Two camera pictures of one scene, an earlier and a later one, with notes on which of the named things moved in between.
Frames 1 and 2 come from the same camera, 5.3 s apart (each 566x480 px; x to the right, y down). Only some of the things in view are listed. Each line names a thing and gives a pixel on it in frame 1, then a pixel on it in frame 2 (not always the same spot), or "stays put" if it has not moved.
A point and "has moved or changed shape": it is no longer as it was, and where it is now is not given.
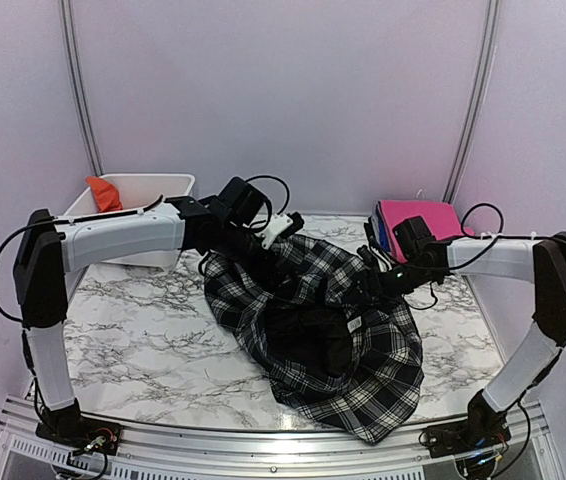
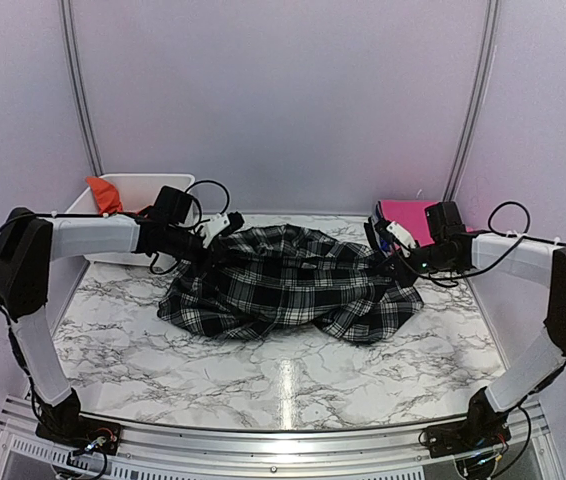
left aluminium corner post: x=78 y=86 stays put
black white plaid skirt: x=353 y=361 has moved or changed shape
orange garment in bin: x=105 y=195 stays put
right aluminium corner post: x=477 y=102 stays put
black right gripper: x=372 y=275 to x=402 y=273
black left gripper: x=278 y=271 to x=209 y=255
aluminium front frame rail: x=18 y=451 stays put
